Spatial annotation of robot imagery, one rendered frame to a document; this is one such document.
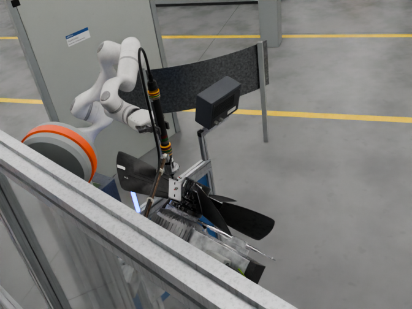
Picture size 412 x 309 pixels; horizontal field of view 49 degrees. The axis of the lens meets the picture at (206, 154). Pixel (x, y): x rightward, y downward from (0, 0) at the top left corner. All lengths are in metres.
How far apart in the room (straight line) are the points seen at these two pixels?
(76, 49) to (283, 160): 1.92
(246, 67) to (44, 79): 1.57
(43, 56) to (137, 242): 3.04
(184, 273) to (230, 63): 3.30
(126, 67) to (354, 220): 2.09
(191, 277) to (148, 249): 0.06
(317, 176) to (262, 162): 0.50
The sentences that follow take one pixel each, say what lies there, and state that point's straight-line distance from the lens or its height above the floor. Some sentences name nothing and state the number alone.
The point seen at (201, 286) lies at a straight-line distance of 0.44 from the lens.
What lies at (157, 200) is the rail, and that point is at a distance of 2.41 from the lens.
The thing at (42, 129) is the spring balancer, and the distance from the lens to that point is 0.95.
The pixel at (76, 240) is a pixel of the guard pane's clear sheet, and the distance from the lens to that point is 0.71.
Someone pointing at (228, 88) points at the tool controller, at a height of 1.23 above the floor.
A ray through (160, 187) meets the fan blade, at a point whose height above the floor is 1.30.
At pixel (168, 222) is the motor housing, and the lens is 1.78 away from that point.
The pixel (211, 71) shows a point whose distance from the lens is 3.66.
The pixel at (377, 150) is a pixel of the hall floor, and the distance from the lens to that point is 4.13.
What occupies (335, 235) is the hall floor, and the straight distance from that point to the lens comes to 3.33.
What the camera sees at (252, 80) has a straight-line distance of 3.87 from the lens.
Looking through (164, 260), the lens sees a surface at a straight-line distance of 0.47.
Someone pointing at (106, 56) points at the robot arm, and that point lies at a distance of 2.25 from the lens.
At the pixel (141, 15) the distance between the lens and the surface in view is 3.95.
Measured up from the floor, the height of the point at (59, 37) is 1.33.
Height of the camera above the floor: 2.39
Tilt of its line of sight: 35 degrees down
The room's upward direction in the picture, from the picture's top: 9 degrees counter-clockwise
